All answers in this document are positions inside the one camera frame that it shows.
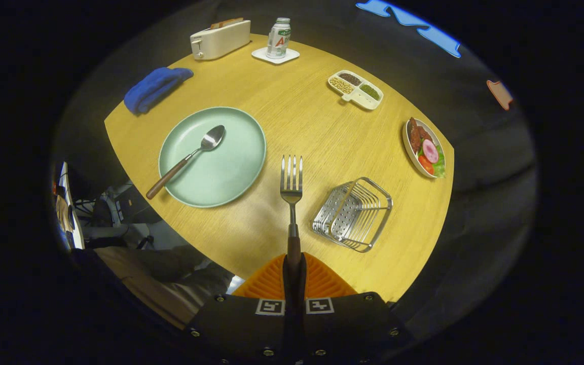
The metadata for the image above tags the wooden-handled spoon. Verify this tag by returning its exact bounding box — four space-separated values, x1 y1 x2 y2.
145 125 226 200

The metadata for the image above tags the small drink bottle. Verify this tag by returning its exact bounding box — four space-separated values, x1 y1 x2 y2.
266 18 291 59

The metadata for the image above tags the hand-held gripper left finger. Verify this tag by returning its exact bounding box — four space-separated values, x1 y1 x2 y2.
186 252 295 365

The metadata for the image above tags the white toaster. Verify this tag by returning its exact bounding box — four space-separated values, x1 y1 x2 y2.
190 19 251 61

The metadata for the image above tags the wooden-handled fork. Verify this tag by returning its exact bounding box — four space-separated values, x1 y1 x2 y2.
280 155 304 277

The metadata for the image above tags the white coaster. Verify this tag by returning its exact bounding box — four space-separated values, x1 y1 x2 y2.
251 47 301 65

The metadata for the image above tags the plate of meat and salad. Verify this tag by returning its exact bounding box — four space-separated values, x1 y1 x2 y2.
403 117 447 179

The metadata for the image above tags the metal wire basket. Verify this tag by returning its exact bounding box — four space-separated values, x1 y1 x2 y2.
312 176 393 253

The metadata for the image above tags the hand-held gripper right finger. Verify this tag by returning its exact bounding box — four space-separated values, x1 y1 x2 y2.
295 252 414 365

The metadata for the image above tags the white divided bean dish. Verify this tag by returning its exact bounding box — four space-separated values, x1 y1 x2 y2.
327 70 384 111

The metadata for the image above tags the green round plate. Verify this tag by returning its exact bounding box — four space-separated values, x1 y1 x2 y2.
158 106 267 208

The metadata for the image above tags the blue folded cloth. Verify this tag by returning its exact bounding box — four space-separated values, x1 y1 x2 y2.
123 67 194 115

